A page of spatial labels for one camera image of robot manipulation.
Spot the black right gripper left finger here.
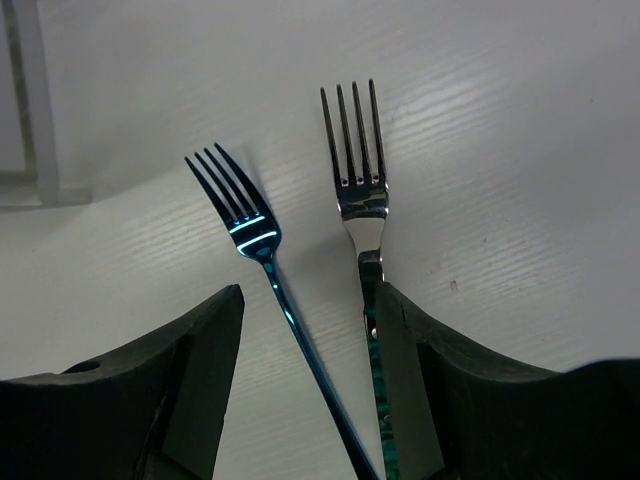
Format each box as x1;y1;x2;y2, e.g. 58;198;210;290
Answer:
59;283;246;480

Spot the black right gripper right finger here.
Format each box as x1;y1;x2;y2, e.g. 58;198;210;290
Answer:
374;280;576;480

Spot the all blue fork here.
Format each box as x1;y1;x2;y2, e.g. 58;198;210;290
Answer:
184;144;378;479

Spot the silver fork teal marbled handle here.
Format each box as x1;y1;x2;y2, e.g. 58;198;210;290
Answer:
320;80;399;479

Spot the aluminium table edge rail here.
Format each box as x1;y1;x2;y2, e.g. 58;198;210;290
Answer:
1;1;91;211

